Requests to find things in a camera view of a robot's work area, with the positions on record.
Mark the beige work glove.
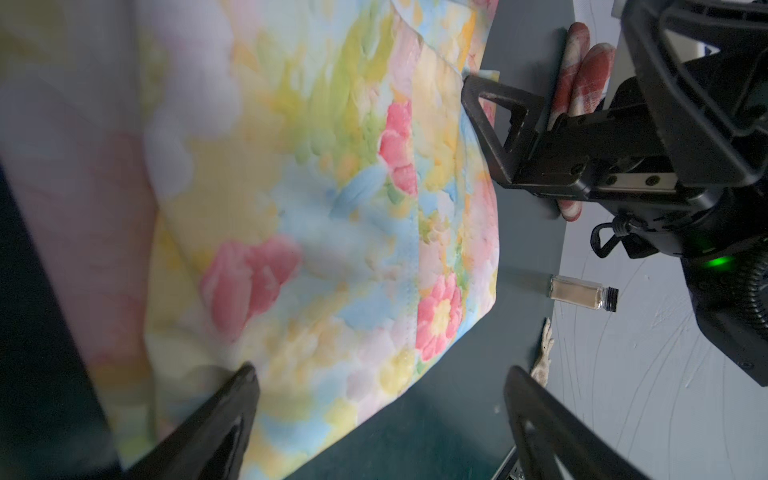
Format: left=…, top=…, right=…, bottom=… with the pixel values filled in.
left=530, top=318, right=554, bottom=387

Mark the red plaid skirt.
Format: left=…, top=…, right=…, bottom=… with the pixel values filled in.
left=547, top=22, right=617, bottom=223

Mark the floral yellow skirt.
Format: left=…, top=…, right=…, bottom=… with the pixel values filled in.
left=1, top=1, right=499, bottom=479

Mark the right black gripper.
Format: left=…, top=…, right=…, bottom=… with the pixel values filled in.
left=460, top=0, right=768, bottom=259

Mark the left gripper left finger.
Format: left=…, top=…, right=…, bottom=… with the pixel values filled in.
left=122, top=363, right=260, bottom=480

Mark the small jar black lid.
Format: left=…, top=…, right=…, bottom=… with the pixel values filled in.
left=548, top=275, right=619, bottom=313

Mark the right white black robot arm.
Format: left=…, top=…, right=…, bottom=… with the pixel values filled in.
left=461, top=1, right=767, bottom=385

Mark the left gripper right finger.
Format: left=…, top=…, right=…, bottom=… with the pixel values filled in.
left=504, top=366, right=646, bottom=479

